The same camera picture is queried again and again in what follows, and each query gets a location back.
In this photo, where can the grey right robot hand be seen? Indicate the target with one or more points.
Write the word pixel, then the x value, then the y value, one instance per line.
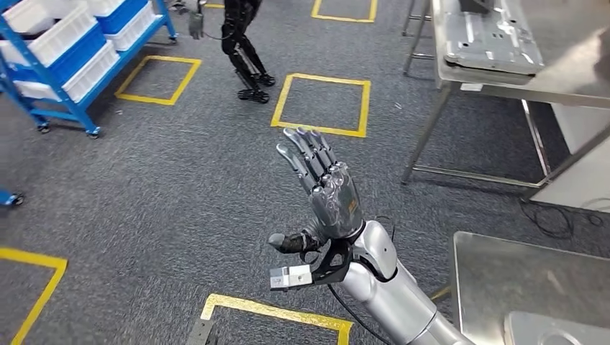
pixel 338 204

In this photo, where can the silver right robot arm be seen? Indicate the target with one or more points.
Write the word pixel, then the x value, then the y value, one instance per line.
pixel 395 304

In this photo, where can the blue metal shelf rack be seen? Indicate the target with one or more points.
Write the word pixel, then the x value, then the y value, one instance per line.
pixel 78 113
pixel 9 197

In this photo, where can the white table label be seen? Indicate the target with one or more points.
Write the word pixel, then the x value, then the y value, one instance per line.
pixel 472 87

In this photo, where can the black humanoid robot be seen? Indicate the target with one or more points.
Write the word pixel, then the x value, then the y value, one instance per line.
pixel 243 52

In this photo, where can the steel side table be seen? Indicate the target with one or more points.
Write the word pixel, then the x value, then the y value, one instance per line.
pixel 562 43

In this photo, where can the blue plastic bin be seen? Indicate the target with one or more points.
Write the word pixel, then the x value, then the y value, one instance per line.
pixel 78 59
pixel 121 19

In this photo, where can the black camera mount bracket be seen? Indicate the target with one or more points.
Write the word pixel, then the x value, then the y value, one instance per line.
pixel 333 264

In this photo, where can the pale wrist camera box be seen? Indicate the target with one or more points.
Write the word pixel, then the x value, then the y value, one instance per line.
pixel 290 277

